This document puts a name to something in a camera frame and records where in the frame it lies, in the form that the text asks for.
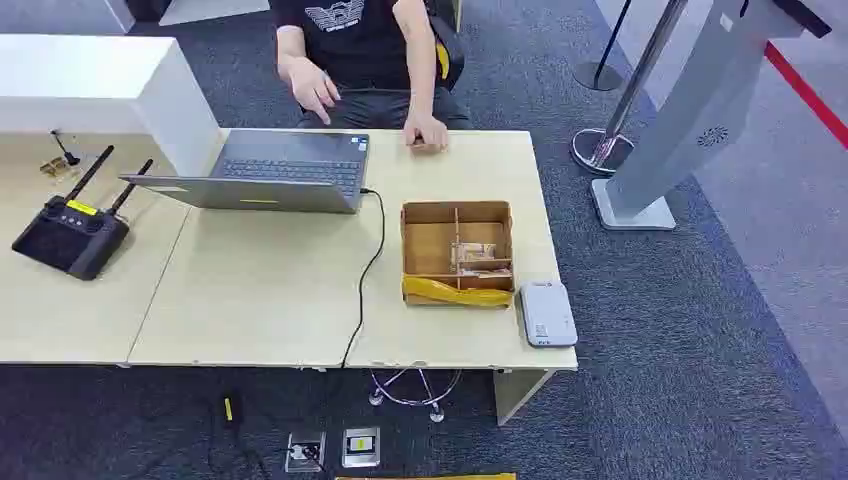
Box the person's right hand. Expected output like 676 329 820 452
286 56 342 126

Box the person's left hand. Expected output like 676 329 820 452
402 112 450 154

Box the person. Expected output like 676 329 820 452
270 0 475 155

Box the grey open laptop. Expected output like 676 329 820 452
119 128 371 215

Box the black chair with yellow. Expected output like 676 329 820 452
427 0 466 91

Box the wooden card box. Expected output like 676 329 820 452
400 200 517 310

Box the white floor plinth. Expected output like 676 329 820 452
158 0 273 28

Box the brown printed card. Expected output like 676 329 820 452
452 242 498 266

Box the grey card reader device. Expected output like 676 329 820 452
518 280 579 348

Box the white cabinet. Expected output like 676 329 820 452
0 34 223 179

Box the pale desk leg panel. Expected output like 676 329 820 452
493 368 556 427

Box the grey kiosk stand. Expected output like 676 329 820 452
590 0 833 232

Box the chrome stool base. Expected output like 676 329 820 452
368 368 463 424

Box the black remote controller with antennas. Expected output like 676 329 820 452
11 144 155 282

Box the steel floor socket yellow label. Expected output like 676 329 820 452
341 427 382 470

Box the steel floor socket with plug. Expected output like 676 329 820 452
284 431 327 474

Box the red floor tape line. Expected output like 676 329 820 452
763 40 848 150

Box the black laptop power cable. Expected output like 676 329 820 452
339 188 387 370

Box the black stanchion post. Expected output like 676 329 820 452
572 0 634 93

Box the chrome stanchion post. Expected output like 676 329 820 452
570 0 687 177

